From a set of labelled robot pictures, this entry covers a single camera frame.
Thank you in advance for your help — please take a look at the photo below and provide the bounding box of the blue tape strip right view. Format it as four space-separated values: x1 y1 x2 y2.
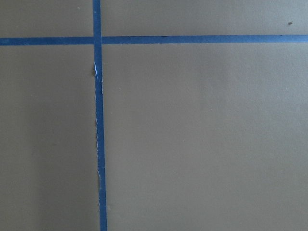
92 0 107 231

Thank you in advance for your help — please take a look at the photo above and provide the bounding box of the blue tape cross right view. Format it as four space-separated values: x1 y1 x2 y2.
0 35 308 46

